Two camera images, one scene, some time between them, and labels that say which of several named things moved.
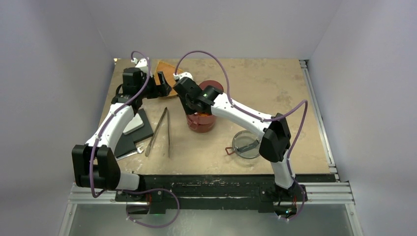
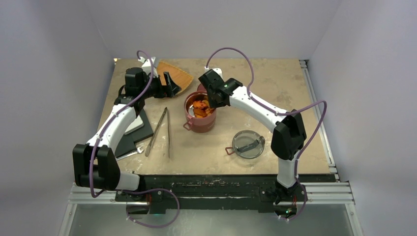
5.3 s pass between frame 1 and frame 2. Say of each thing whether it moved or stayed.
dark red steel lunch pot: stayed
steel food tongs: stayed
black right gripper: moved
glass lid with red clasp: stayed
